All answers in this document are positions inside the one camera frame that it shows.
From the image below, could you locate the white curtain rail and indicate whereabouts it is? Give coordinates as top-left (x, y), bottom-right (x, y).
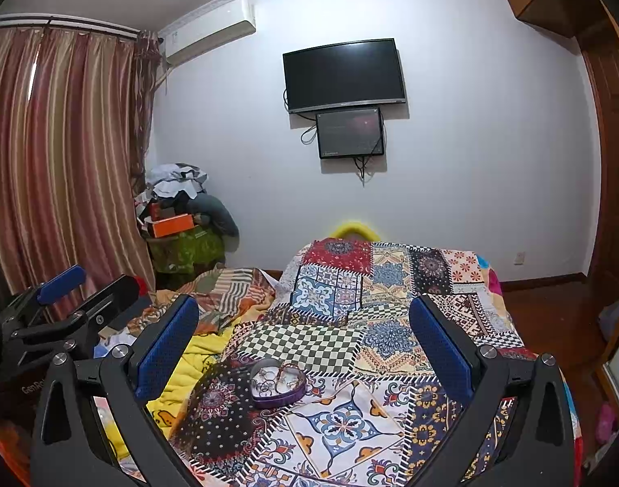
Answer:
top-left (0, 13), bottom-right (140, 40)

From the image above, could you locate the pink item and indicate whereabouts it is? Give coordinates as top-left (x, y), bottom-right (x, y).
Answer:
top-left (596, 402), bottom-right (619, 445)

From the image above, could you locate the black monitor cable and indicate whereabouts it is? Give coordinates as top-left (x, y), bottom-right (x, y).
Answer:
top-left (354, 155), bottom-right (374, 187)

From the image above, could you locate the black wall television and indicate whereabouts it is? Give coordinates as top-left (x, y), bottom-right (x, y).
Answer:
top-left (282, 38), bottom-right (408, 115)

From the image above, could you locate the yellow duck print blanket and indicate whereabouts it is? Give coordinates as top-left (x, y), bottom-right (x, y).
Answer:
top-left (93, 330), bottom-right (229, 462)

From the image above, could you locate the pile of clothes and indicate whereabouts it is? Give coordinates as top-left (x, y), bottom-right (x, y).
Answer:
top-left (134, 162), bottom-right (209, 215)

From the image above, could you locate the patchwork printed blanket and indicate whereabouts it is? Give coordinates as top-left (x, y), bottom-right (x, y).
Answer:
top-left (170, 237), bottom-right (584, 487)

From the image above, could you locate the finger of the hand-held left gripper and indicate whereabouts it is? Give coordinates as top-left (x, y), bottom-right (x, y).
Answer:
top-left (10, 275), bottom-right (140, 366)
top-left (2, 264), bottom-right (88, 338)

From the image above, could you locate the striped orange blanket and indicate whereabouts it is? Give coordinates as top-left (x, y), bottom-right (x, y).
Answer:
top-left (152, 264), bottom-right (280, 336)

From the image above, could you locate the small black monitor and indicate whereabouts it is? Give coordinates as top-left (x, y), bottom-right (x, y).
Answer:
top-left (316, 106), bottom-right (385, 159)

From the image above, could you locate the striped brown curtain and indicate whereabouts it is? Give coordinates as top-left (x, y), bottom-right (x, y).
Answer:
top-left (0, 28), bottom-right (161, 296)

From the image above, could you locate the white air conditioner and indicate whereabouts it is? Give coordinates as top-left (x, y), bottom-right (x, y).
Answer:
top-left (160, 0), bottom-right (257, 67)

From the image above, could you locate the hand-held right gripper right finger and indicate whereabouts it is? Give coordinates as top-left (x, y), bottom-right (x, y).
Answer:
top-left (410, 294), bottom-right (576, 487)

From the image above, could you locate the brown wooden wardrobe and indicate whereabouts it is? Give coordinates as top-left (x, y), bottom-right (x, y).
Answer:
top-left (494, 0), bottom-right (619, 396)

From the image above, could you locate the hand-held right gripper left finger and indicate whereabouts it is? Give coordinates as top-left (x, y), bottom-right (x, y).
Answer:
top-left (29, 294), bottom-right (201, 487)

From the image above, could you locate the orange cloth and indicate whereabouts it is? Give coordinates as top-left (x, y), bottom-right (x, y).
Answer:
top-left (0, 426), bottom-right (33, 487)

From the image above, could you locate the purple heart-shaped tin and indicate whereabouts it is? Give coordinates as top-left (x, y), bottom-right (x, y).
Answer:
top-left (247, 358), bottom-right (307, 407)

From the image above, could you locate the orange box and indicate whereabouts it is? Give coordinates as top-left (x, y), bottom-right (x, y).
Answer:
top-left (147, 213), bottom-right (197, 239)

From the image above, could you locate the green cloth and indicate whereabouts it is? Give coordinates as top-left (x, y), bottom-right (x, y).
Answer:
top-left (149, 223), bottom-right (227, 276)

